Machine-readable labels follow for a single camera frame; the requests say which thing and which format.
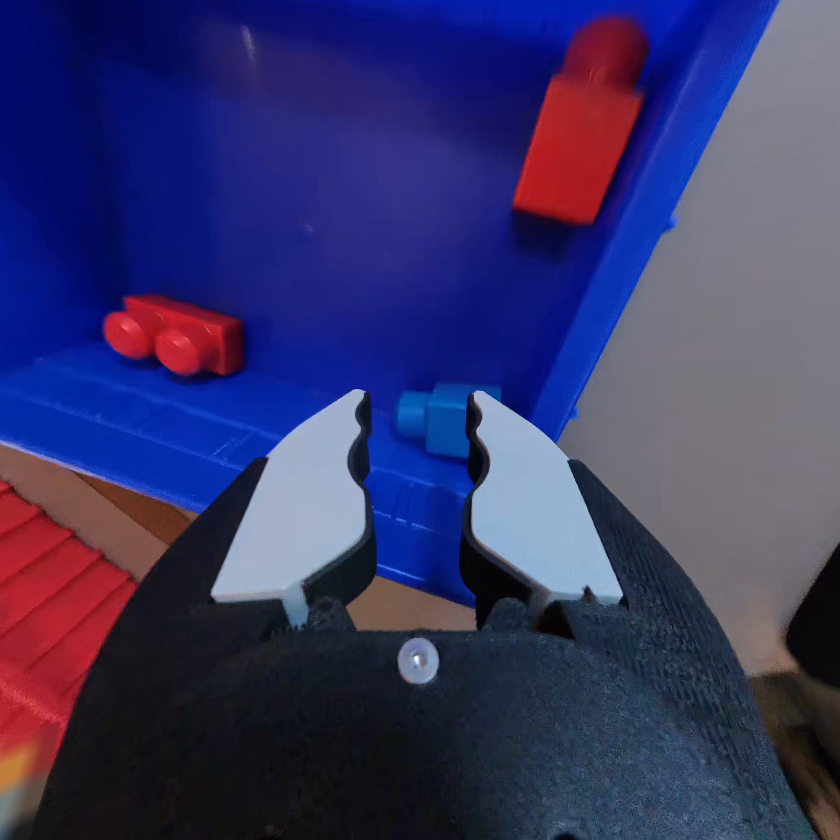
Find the red plastic bin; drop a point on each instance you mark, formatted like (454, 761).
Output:
(46, 577)

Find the black armrest pad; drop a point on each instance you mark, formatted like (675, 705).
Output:
(817, 604)

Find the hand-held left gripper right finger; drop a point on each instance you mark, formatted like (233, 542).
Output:
(531, 518)

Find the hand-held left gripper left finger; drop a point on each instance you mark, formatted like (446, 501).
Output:
(302, 512)

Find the red two-stud mega block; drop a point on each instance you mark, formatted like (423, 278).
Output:
(190, 334)

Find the blue plastic bin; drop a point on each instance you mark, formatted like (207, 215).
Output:
(328, 197)

